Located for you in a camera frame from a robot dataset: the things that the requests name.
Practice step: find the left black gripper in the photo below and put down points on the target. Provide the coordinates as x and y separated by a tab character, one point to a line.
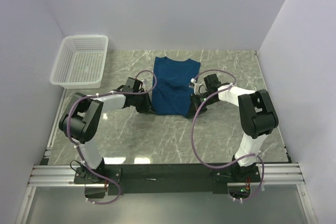
147	105

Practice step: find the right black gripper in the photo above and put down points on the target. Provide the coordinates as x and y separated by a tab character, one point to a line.
195	104

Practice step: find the blue printed t-shirt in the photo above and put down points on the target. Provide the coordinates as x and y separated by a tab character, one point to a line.
172	95

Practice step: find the white perforated plastic basket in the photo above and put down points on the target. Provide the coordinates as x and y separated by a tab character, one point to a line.
80	62

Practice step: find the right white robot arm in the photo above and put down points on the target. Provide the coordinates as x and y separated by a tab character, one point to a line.
258	118

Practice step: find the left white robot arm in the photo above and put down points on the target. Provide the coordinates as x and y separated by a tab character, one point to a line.
82	115

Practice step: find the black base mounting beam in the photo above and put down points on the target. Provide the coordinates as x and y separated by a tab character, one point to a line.
165	178

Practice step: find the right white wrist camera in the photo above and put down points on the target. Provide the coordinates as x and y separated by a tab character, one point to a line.
196	87

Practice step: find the aluminium frame rails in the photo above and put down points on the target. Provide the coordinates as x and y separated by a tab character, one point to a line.
125	136

